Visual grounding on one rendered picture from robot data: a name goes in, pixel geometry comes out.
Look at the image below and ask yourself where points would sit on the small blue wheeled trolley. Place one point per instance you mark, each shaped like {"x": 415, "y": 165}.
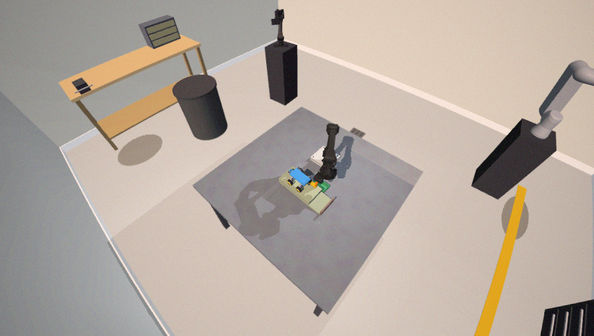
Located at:
{"x": 300, "y": 177}

